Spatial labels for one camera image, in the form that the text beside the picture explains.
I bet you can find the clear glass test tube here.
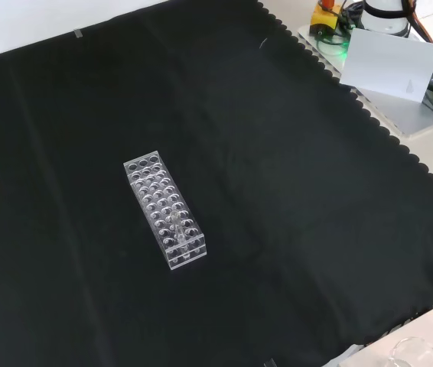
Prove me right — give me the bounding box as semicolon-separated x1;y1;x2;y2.
169;210;191;265

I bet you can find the black cloth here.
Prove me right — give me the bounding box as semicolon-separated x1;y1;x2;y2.
0;0;433;367

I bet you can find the pale board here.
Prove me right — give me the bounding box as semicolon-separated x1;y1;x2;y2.
339;28;433;103

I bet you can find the clear test tube rack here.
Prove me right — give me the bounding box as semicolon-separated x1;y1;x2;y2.
123;151;207;271

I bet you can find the yellow stop button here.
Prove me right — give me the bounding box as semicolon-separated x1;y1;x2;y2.
310;0;340;36

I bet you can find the grey metal base plate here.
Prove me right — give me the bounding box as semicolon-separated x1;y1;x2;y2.
296;23;433;136

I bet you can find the orange cable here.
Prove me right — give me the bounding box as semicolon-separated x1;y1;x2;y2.
410;0;433;44

